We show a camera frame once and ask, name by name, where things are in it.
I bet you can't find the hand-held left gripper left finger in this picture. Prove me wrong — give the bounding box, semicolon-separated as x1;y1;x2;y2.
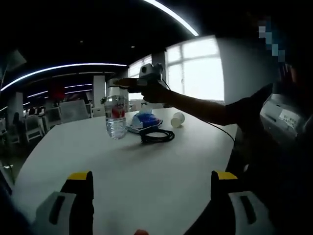
35;170;95;235

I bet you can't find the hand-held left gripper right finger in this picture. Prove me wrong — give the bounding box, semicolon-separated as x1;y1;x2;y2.
195;170;273;235

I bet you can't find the clear plastic water bottle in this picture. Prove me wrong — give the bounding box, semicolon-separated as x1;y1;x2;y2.
104;78;128;141

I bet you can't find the blue tissue pack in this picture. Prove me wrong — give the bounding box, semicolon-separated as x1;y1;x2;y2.
132;110;164;133

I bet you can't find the white paper cup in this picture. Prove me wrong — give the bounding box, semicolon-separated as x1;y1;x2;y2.
170;112;186;129

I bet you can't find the person's right hand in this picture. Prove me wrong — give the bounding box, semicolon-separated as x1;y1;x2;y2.
141;84;173;104

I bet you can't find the bright window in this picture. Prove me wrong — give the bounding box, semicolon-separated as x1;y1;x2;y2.
128;55;152;101
166;36;224;102

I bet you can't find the person's dark clothed torso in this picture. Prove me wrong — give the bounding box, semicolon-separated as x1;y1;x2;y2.
224;63;313;235

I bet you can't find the white mesh chair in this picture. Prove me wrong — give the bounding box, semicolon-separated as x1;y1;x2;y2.
59;100;88;123

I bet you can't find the curved ceiling light strip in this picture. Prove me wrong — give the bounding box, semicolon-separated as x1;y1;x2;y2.
144;0;200;37

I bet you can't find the long curved ceiling light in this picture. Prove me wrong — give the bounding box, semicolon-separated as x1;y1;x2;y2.
0;63;129;93

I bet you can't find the white table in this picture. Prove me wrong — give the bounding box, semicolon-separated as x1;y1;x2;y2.
14;106;238;235

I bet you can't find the white office chair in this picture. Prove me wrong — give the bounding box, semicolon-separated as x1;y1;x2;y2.
24;114;46;143

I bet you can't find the white chest-worn device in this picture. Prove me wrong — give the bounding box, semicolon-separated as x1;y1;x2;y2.
259;82;309;138

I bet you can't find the white ceiling panel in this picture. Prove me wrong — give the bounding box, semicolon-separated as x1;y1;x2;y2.
3;49;27;74

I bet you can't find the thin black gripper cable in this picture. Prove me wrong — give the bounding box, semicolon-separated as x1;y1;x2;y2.
160;78;236;144

